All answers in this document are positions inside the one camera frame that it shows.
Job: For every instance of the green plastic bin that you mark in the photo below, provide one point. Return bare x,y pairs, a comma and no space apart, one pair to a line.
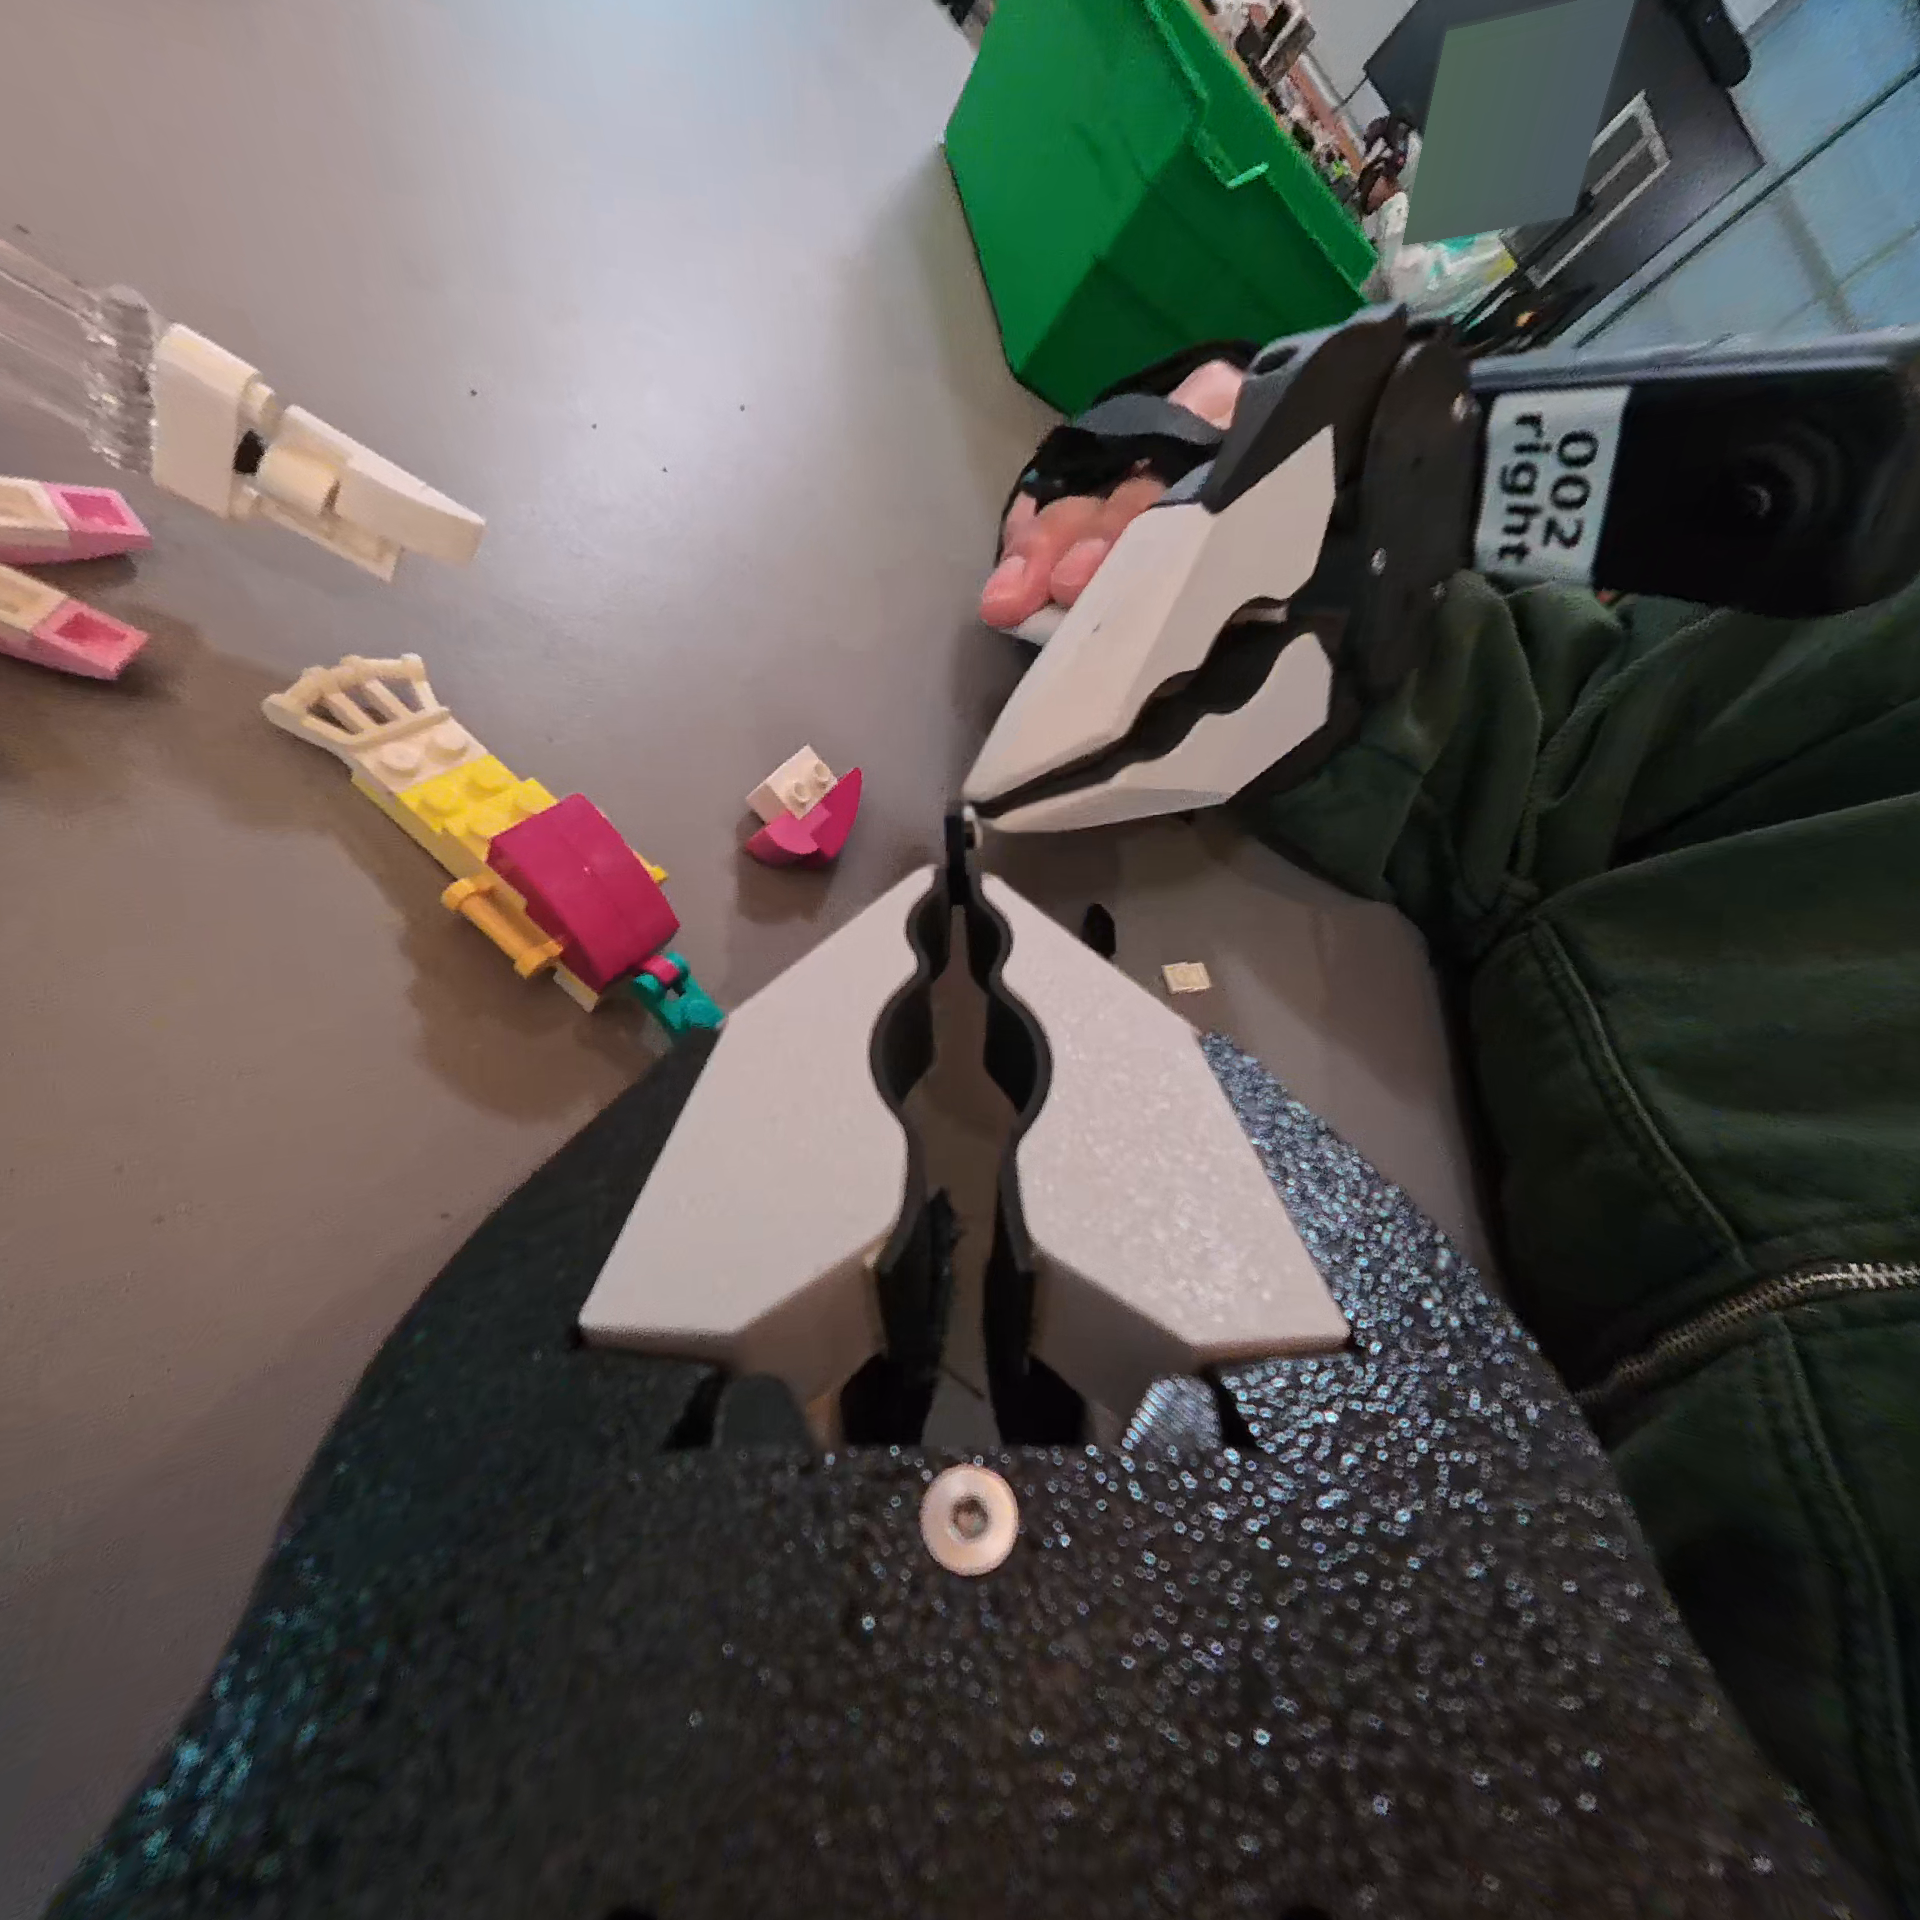
1111,180

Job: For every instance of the white and magenta lego piece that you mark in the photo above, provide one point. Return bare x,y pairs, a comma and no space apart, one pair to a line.
811,819

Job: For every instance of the person's right forearm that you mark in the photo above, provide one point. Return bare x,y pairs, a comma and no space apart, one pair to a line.
1621,705

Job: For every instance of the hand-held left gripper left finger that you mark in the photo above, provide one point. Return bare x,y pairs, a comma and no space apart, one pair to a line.
750,1171

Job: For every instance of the small white lego tile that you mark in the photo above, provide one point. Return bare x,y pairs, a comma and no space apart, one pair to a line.
1185,976

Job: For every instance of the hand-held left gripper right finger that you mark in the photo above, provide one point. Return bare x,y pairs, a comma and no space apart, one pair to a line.
1170,1185

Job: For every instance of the white and clear lego assembly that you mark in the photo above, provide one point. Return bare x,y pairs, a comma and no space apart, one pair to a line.
301,459

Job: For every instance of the person's right hand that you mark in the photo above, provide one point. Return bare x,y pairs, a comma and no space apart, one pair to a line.
1059,532

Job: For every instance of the small black lego piece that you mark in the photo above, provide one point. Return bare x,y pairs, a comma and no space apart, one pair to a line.
1100,930

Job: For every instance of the yellow and magenta lego build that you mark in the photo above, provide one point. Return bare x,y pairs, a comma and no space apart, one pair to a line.
555,879

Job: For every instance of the pink lego wedge piece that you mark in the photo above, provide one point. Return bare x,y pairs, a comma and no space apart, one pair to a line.
74,632
74,518

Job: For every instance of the dark green jacket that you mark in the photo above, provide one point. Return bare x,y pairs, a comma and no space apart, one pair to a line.
1770,1141

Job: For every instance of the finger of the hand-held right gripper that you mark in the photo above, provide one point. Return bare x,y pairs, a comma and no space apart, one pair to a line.
1253,721
1155,614

